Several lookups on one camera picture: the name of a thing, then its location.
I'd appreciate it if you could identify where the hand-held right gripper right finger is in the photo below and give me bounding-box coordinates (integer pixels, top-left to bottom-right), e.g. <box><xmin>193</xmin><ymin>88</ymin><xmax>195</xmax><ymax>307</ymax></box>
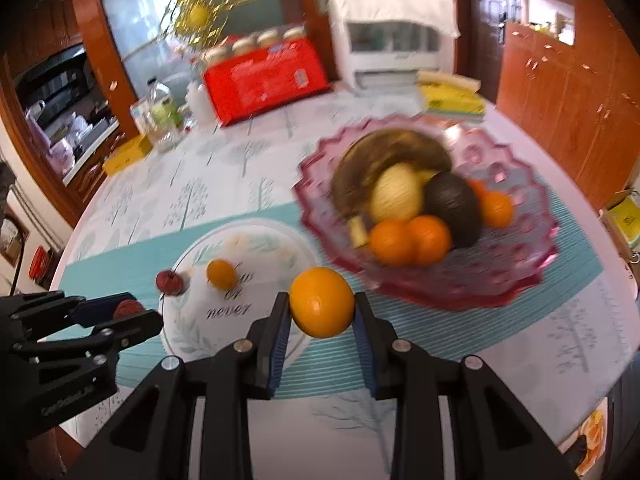
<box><xmin>352</xmin><ymin>291</ymin><xmax>576</xmax><ymax>480</ymax></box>

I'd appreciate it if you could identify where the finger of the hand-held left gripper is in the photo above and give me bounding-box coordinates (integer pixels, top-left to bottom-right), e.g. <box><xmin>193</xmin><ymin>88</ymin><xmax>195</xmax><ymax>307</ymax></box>
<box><xmin>14</xmin><ymin>309</ymin><xmax>165</xmax><ymax>362</ymax></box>
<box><xmin>11</xmin><ymin>291</ymin><xmax>139</xmax><ymax>334</ymax></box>

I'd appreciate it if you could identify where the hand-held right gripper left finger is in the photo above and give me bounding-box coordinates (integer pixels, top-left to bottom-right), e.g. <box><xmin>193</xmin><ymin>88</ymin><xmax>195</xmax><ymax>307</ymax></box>
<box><xmin>65</xmin><ymin>291</ymin><xmax>292</xmax><ymax>480</ymax></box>

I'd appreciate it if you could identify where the large yellow-orange orange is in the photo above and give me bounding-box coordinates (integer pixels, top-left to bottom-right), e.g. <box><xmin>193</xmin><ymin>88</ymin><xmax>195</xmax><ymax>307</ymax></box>
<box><xmin>289</xmin><ymin>267</ymin><xmax>356</xmax><ymax>339</ymax></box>

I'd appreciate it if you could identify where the white printed plate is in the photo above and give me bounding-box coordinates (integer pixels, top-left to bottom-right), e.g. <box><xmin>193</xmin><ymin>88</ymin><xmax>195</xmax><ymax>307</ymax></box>
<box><xmin>159</xmin><ymin>222</ymin><xmax>321</xmax><ymax>366</ymax></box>

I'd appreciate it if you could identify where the pink glass bowl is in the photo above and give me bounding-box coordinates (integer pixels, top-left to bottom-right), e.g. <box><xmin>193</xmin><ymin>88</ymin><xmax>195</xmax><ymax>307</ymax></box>
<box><xmin>292</xmin><ymin>114</ymin><xmax>561</xmax><ymax>311</ymax></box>

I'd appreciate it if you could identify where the dark avocado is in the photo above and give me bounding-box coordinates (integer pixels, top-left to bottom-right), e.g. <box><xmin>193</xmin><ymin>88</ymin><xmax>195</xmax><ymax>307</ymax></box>
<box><xmin>424</xmin><ymin>171</ymin><xmax>484</xmax><ymax>249</ymax></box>

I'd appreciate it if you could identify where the overripe brown banana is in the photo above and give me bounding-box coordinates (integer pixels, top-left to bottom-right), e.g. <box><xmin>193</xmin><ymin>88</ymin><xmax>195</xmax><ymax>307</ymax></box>
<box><xmin>331</xmin><ymin>129</ymin><xmax>453</xmax><ymax>248</ymax></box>

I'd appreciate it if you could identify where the small red box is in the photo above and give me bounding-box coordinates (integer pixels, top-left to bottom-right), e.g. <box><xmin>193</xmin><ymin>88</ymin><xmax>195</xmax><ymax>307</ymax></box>
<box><xmin>29</xmin><ymin>246</ymin><xmax>52</xmax><ymax>279</ymax></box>

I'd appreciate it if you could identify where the small orange mandarin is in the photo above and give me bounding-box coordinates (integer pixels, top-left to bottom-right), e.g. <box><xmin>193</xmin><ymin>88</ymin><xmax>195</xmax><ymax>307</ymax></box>
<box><xmin>206</xmin><ymin>259</ymin><xmax>239</xmax><ymax>291</ymax></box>

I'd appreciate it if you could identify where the tree print tablecloth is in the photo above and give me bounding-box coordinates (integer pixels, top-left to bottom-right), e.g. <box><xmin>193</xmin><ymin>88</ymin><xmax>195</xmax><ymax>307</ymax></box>
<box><xmin>37</xmin><ymin>87</ymin><xmax>640</xmax><ymax>466</ymax></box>

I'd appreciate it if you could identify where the teal striped placemat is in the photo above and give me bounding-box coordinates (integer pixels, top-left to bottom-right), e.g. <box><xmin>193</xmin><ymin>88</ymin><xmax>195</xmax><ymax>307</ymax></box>
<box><xmin>37</xmin><ymin>170</ymin><xmax>606</xmax><ymax>396</ymax></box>

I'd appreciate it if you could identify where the flat yellow carton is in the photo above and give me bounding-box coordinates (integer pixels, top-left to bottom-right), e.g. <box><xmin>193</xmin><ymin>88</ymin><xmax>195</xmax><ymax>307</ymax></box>
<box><xmin>102</xmin><ymin>137</ymin><xmax>152</xmax><ymax>177</ymax></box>

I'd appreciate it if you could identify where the clear green label bottle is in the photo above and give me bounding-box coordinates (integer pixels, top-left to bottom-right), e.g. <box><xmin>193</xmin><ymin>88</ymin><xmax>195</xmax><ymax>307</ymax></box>
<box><xmin>144</xmin><ymin>76</ymin><xmax>185</xmax><ymax>153</ymax></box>

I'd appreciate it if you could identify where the white plastic bottle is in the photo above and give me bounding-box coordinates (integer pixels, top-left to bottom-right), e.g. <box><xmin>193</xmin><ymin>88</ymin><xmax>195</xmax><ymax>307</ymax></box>
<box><xmin>186</xmin><ymin>80</ymin><xmax>217</xmax><ymax>128</ymax></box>

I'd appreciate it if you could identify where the orange print bag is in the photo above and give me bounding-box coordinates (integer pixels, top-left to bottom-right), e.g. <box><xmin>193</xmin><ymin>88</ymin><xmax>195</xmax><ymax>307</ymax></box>
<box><xmin>560</xmin><ymin>407</ymin><xmax>608</xmax><ymax>476</ymax></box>

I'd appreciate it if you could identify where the yellow box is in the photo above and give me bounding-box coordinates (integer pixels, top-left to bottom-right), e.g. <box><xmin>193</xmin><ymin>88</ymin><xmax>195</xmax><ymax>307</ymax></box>
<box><xmin>419</xmin><ymin>82</ymin><xmax>487</xmax><ymax>123</ymax></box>

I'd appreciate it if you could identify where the red pack of bottles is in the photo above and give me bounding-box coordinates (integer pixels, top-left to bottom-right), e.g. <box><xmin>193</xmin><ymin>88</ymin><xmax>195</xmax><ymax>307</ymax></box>
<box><xmin>200</xmin><ymin>25</ymin><xmax>332</xmax><ymax>127</ymax></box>

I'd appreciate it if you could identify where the cream packet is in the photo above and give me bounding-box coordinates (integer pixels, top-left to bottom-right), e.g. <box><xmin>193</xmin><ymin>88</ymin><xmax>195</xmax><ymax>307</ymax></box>
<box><xmin>416</xmin><ymin>71</ymin><xmax>476</xmax><ymax>93</ymax></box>

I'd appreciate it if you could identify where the cardboard box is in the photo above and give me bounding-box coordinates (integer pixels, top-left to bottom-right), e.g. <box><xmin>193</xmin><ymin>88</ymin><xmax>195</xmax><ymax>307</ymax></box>
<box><xmin>599</xmin><ymin>187</ymin><xmax>640</xmax><ymax>262</ymax></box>

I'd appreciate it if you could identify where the white covered appliance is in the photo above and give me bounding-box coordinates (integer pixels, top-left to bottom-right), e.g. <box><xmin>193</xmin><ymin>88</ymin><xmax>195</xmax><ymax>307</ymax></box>
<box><xmin>327</xmin><ymin>0</ymin><xmax>461</xmax><ymax>92</ymax></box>

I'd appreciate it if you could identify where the wooden framed glass door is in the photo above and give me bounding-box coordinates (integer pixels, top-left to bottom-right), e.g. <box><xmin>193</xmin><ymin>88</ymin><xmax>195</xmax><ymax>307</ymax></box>
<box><xmin>70</xmin><ymin>0</ymin><xmax>368</xmax><ymax>126</ymax></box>

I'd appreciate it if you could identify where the golden decorative branch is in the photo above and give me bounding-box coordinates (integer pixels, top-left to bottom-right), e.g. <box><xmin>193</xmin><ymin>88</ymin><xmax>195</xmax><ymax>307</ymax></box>
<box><xmin>160</xmin><ymin>0</ymin><xmax>301</xmax><ymax>56</ymax></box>

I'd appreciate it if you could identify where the wooden cabinet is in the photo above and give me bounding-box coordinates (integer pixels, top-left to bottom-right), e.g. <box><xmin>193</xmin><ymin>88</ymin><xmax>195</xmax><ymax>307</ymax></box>
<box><xmin>495</xmin><ymin>0</ymin><xmax>640</xmax><ymax>211</ymax></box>

